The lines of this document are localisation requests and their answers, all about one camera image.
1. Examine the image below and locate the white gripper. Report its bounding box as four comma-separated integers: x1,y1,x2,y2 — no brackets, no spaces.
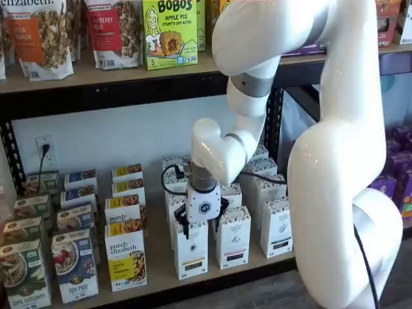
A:
174,185,230,241

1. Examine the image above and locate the white box yellow strip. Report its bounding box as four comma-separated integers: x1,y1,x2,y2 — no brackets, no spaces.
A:
163,175,190,194
165,189,189,252
173,220,209,280
162,156,191,177

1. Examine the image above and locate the white box pink strip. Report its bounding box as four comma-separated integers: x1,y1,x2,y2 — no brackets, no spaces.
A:
220,183,243,211
215,205,252,270

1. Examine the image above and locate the white box black strip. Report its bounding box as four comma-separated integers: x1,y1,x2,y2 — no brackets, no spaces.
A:
246,157,278,181
259,196,294,259
254,174,287,226
252,144,270,160

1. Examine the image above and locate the yellow purely elizabeth box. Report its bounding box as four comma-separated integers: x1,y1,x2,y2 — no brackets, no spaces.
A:
111,163,144,183
104,221,148,293
104,196,146,229
111,179,145,202

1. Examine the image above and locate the blue cereal puffs box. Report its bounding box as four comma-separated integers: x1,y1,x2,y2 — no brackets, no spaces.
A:
56,201,95,233
60,189,97,210
51,229,99,304
63,169,98,192

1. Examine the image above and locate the black metal wood shelf rack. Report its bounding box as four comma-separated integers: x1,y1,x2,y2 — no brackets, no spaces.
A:
376,43,412,65
0,48,328,309

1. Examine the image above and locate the green cereal box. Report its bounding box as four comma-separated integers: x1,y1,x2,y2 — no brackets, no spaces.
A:
24,170,61,198
0,239,52,309
2,216,44,247
12,194,52,223

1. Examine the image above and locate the green Bobo's apple pie box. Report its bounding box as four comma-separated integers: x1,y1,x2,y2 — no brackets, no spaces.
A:
143,0,200,71

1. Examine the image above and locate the purple Annie's box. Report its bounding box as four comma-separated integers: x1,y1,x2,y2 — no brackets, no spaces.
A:
386,125,412,155
384,153,412,194
368,175,399,210
400,188,412,220

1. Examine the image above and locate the purple ZBar box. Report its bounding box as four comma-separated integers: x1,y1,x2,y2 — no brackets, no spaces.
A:
279,41,326,56

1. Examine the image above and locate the yellow Bobo's peanut butter box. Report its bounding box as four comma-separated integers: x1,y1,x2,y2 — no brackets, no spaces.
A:
205,0,226,36

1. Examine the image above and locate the brown Annie's box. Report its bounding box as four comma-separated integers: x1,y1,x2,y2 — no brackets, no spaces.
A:
376,0,403,49

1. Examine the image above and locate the white green snack box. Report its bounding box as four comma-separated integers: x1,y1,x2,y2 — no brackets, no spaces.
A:
395,0,412,46

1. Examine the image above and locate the red label granola bag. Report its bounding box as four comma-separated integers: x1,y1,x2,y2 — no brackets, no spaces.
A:
85,0,143,70

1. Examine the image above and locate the white wall power outlet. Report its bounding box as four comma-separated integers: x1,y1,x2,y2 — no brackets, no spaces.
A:
34,135,56,167

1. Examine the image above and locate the black plug with cord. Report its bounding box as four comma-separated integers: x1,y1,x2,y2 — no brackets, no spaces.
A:
37,144,52,194

